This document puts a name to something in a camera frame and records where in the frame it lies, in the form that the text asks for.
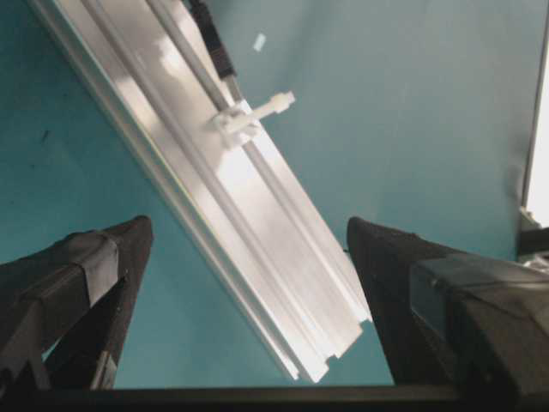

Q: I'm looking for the small white tape scrap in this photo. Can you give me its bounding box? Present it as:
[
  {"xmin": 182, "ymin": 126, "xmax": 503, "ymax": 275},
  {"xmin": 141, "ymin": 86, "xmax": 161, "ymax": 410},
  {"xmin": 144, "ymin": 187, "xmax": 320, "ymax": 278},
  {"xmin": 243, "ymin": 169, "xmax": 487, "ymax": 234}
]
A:
[{"xmin": 253, "ymin": 33, "xmax": 267, "ymax": 52}]

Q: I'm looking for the black USB cable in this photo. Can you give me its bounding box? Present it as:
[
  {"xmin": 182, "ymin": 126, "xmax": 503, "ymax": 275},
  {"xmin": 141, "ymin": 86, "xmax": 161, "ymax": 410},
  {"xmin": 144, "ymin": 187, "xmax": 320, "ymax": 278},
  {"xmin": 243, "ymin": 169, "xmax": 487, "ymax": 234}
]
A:
[{"xmin": 188, "ymin": 0, "xmax": 244, "ymax": 102}]

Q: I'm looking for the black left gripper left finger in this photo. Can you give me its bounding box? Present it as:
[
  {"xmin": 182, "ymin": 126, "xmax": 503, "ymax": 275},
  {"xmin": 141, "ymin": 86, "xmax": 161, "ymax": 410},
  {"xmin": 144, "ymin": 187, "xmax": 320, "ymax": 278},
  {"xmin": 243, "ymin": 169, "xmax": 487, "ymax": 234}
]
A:
[{"xmin": 1, "ymin": 215, "xmax": 154, "ymax": 391}]

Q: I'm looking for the silver aluminium rail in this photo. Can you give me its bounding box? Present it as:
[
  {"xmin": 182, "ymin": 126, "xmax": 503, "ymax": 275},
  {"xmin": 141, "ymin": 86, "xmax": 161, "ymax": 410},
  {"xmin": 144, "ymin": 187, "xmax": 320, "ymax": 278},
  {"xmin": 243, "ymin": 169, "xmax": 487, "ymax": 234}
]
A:
[{"xmin": 33, "ymin": 1, "xmax": 371, "ymax": 382}]

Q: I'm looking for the white zip tie ring lower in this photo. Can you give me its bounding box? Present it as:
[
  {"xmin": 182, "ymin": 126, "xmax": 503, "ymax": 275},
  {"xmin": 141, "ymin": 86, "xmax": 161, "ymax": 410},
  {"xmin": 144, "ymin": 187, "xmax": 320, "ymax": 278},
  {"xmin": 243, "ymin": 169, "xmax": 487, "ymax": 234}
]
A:
[{"xmin": 209, "ymin": 90, "xmax": 297, "ymax": 147}]

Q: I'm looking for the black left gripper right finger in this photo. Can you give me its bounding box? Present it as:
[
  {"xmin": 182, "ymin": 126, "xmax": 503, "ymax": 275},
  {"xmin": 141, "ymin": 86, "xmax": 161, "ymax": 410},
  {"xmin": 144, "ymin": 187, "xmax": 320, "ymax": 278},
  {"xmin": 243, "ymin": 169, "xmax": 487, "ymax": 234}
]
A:
[{"xmin": 347, "ymin": 217, "xmax": 548, "ymax": 411}]

